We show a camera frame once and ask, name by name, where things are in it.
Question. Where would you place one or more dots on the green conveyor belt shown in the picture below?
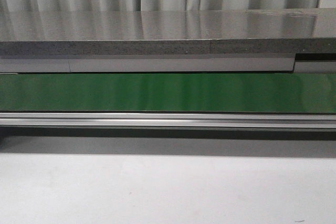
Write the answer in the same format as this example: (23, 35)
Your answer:
(170, 92)

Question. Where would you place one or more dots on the grey stone slab table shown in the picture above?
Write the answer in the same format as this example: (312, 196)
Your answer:
(284, 31)

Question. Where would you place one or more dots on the aluminium conveyor front rail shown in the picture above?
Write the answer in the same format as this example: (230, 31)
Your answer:
(204, 120)

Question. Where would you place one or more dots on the grey conveyor rear rail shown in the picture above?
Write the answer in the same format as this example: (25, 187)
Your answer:
(297, 63)

